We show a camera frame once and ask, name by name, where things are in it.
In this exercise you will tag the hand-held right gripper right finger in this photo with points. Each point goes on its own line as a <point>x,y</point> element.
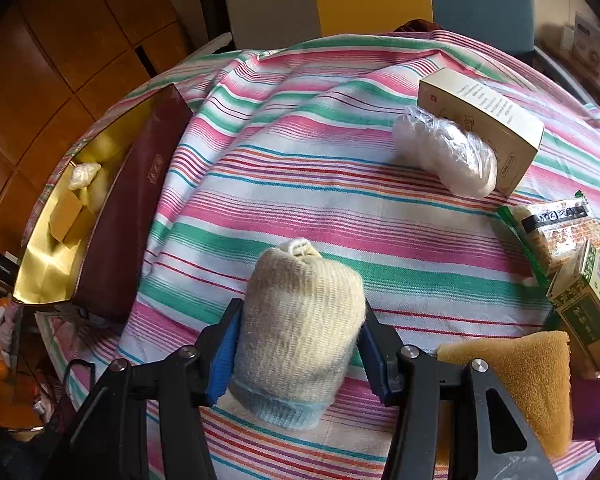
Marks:
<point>372,365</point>

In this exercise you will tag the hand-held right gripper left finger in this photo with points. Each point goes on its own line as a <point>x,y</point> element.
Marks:
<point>223,360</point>

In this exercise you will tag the yellow sponge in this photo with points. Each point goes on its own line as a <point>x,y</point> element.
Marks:
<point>525,385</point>
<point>66,215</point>

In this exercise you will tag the maroon and gold tin box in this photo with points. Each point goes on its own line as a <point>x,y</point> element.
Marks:
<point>125,220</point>

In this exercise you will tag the green and cream carton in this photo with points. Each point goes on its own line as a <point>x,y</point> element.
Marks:
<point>585,305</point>

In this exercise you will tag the green-edged snack packet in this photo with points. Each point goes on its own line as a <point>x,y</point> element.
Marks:
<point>555,240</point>

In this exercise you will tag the purple packet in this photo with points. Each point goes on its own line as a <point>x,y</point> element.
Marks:
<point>595,405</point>

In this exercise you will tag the beige cardboard box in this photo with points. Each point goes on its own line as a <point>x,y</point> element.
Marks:
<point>485,115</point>

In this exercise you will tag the striped blanket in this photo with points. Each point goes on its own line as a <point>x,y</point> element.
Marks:
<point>305,170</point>

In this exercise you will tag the glass side table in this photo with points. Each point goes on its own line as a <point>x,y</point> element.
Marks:
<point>10,340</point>

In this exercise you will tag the black bag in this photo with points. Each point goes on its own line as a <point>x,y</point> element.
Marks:
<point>10,455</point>

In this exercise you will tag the wooden wardrobe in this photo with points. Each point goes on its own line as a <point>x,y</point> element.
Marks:
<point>55,85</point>

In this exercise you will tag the dark red cloth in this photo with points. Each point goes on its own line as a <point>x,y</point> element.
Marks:
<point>420,26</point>

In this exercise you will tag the black rolled mat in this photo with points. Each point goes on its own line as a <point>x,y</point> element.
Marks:
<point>207,0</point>

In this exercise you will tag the white box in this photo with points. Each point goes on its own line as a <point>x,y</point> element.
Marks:
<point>587,35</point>

